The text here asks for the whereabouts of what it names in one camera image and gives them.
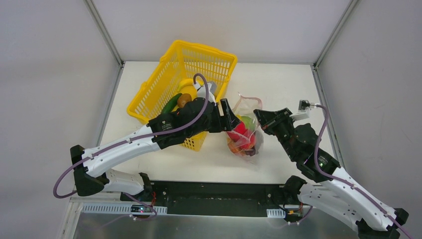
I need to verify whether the green cabbage toy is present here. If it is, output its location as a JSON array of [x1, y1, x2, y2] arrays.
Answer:
[[241, 115, 257, 132]]

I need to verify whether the red tomato toy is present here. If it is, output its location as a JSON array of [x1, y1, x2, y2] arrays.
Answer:
[[235, 134, 256, 150]]

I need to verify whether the clear pink-dotted zip bag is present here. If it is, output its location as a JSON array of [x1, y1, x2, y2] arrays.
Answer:
[[226, 94, 263, 165]]

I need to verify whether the yellow plastic basket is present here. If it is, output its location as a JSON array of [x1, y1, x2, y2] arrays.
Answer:
[[127, 40, 237, 151]]

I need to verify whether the purple grapes toy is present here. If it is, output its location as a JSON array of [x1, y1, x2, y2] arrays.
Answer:
[[244, 147, 257, 156]]

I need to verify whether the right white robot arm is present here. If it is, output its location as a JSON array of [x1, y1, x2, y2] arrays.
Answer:
[[253, 108, 409, 239]]

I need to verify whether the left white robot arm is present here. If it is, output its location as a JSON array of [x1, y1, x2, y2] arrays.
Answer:
[[70, 98, 241, 201]]

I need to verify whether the green cucumber toy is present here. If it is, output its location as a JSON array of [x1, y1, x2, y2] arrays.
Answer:
[[161, 93, 182, 114]]

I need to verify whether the yellow banana toy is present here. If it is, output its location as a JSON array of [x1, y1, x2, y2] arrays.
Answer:
[[177, 78, 197, 92]]

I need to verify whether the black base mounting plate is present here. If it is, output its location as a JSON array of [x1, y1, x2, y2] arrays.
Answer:
[[135, 181, 300, 217]]

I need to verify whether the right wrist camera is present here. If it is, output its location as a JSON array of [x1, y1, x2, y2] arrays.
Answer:
[[290, 100, 318, 121]]

